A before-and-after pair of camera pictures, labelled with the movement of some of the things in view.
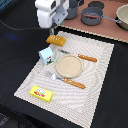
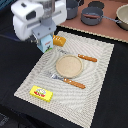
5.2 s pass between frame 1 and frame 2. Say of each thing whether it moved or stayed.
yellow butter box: stayed
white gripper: moved
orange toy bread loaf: stayed
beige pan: stayed
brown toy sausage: stayed
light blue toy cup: moved
